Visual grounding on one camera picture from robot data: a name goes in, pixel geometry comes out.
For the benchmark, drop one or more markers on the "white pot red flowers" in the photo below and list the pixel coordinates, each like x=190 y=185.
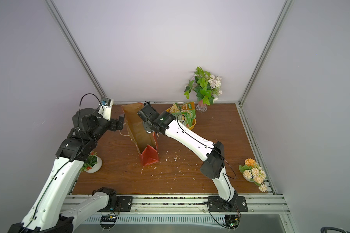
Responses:
x=92 y=164

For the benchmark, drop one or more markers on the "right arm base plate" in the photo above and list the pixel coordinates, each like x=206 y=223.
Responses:
x=216 y=204

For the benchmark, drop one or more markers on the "orange flower bouquet pot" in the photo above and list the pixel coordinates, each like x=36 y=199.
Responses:
x=254 y=173

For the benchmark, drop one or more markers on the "green plant in pink vase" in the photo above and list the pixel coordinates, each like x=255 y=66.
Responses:
x=207 y=88

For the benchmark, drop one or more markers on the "yellow plastic tray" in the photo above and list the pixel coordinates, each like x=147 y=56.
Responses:
x=180 y=117

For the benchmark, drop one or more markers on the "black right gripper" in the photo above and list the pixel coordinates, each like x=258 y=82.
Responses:
x=147 y=112

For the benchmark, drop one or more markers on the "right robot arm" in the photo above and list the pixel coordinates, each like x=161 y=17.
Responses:
x=211 y=154

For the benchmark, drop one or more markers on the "orange green mushroom soup packet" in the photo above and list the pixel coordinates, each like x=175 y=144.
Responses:
x=188 y=110

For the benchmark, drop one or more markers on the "yellow corn soup packet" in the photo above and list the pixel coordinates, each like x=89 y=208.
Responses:
x=176 y=108

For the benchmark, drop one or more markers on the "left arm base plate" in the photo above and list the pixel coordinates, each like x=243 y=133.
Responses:
x=121 y=204

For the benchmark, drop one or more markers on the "red paper bag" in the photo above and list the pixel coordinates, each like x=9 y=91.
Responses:
x=146 y=144

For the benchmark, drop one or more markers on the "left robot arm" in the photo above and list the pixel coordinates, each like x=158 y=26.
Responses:
x=46 y=216

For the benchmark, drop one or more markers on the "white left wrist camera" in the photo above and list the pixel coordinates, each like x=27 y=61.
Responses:
x=105 y=108

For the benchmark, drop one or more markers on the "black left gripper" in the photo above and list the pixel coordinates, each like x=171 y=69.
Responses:
x=112 y=126

